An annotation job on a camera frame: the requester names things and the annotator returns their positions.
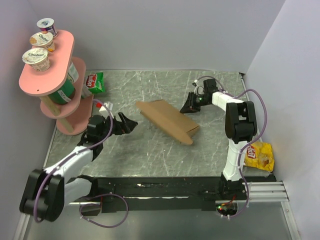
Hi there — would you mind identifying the yellow Lays chips bag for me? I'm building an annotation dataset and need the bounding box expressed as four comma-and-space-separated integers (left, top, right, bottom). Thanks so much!
244, 141, 275, 173

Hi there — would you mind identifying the green red snack bag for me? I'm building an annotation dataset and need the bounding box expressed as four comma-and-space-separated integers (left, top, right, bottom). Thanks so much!
81, 72, 106, 99

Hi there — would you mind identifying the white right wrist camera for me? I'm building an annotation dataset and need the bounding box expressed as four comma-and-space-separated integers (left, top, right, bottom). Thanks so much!
192, 79, 204, 95

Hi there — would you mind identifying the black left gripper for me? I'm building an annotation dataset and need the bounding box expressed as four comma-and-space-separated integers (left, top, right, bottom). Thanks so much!
99, 111, 138, 141

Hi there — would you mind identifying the green cylindrical can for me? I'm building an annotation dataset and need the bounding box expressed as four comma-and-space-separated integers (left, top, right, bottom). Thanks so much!
48, 79, 76, 105

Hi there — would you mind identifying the white Chobani yogurt cup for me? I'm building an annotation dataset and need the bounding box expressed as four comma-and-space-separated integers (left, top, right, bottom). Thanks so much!
22, 47, 51, 72

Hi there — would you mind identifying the small electronics board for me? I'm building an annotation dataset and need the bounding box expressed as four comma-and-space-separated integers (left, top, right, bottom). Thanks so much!
216, 203, 238, 216

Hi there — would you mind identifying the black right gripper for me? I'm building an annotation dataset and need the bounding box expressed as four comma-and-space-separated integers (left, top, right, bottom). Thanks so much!
180, 92, 210, 115

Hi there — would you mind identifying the brown cardboard paper box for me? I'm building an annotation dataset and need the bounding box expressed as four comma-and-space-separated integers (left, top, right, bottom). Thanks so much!
135, 99, 200, 145

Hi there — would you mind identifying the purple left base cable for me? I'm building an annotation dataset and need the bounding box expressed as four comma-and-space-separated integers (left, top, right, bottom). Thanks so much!
79, 194, 129, 228

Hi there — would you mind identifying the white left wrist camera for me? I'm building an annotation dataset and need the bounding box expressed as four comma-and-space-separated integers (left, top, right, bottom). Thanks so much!
94, 99, 113, 116

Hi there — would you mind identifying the white green label container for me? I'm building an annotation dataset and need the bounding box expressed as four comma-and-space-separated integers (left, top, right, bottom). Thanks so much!
67, 62, 79, 84

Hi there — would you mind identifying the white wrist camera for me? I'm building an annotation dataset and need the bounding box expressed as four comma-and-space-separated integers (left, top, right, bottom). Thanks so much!
94, 99, 113, 116
192, 79, 204, 95

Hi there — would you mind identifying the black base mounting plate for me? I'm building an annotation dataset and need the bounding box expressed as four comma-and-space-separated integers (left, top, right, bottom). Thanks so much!
68, 176, 251, 213

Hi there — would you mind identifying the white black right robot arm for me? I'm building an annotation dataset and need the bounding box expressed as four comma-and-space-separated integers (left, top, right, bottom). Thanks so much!
180, 76, 258, 200

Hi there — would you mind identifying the orange Chobani yogurt cup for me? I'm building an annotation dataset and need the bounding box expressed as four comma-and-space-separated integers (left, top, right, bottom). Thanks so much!
29, 31, 56, 53

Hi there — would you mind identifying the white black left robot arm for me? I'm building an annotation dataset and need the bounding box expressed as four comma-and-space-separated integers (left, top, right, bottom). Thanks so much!
19, 112, 138, 223

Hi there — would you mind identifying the pink tiered wooden shelf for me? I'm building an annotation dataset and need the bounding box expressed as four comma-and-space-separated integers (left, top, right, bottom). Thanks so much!
18, 29, 95, 135

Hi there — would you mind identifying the aluminium frame rail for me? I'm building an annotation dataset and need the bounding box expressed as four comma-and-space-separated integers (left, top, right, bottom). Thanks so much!
248, 181, 289, 202

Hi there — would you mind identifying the blue white yogurt cup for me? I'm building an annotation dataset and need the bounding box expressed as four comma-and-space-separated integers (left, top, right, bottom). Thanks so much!
36, 17, 58, 38

